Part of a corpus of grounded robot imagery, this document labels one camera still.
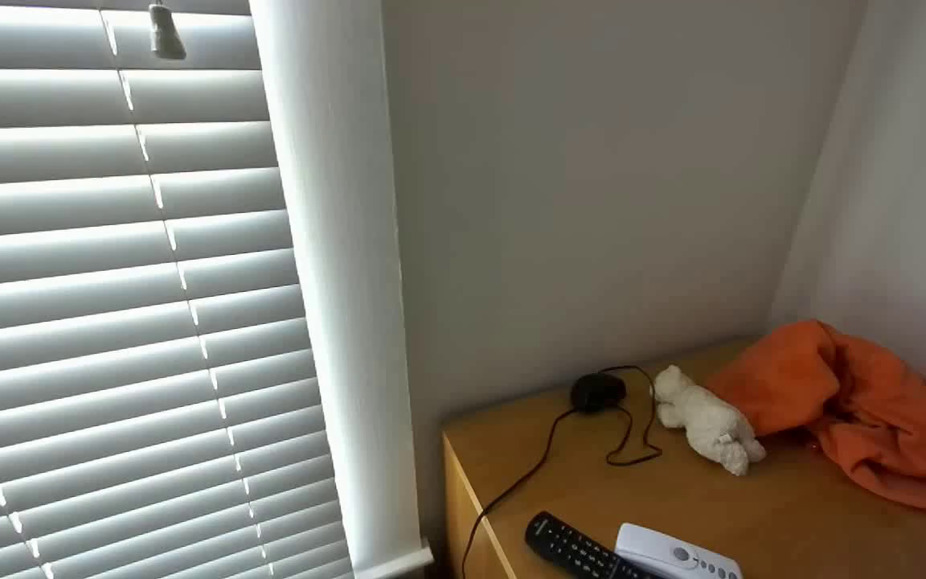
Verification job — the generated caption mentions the white plush toy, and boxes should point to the white plush toy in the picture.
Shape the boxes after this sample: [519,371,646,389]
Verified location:
[650,364,769,480]

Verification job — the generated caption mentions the white device with buttons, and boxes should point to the white device with buttons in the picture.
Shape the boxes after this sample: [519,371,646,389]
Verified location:
[614,522,746,579]

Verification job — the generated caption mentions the black remote control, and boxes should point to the black remote control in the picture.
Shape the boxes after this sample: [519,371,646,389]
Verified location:
[520,508,650,579]

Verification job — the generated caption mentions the black power adapter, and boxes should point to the black power adapter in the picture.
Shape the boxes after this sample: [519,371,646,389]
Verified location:
[570,366,631,417]

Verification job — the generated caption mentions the grey blind cord knob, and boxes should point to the grey blind cord knob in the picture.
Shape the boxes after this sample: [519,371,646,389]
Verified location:
[144,0,189,64]

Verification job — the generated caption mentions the white window blinds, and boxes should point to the white window blinds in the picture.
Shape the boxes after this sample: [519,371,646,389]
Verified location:
[0,0,354,579]

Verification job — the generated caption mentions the white window frame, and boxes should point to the white window frame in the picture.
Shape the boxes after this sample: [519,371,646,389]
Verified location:
[248,0,439,579]

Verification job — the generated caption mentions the thin black adapter cable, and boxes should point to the thin black adapter cable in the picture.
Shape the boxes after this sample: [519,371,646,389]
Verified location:
[456,364,667,579]

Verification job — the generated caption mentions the orange towel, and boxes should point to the orange towel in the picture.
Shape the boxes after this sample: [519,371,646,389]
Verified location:
[700,319,926,527]

